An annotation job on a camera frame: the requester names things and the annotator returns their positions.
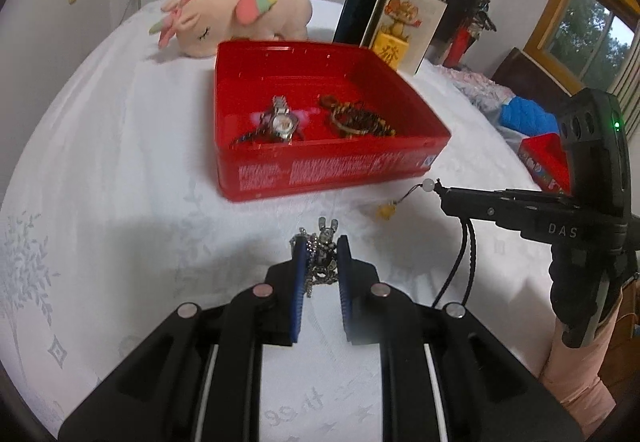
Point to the small wooden framed window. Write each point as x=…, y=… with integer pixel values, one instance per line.
x=585, y=22

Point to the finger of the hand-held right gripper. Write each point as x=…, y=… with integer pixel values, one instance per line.
x=500, y=195
x=500, y=217

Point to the silver wrist watch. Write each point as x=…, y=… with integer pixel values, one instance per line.
x=280, y=122

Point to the person's right forearm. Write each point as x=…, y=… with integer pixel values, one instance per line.
x=575, y=387

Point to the red cartoon box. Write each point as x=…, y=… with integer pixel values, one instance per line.
x=545, y=162

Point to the dark brown headboard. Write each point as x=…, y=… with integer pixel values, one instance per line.
x=535, y=77

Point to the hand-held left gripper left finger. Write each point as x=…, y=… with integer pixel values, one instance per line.
x=298, y=287

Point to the grey cloth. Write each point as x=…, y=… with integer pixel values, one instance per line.
x=510, y=134

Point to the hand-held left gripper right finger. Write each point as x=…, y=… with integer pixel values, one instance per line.
x=344, y=287

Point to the blue padded bag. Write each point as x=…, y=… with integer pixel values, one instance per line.
x=530, y=114

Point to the red tin tray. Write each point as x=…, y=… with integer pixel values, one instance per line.
x=310, y=172

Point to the striped curtain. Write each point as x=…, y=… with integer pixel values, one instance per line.
x=627, y=87

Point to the pink unicorn plush toy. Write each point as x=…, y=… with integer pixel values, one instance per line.
x=225, y=17

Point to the pink quilt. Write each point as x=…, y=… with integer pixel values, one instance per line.
x=475, y=84

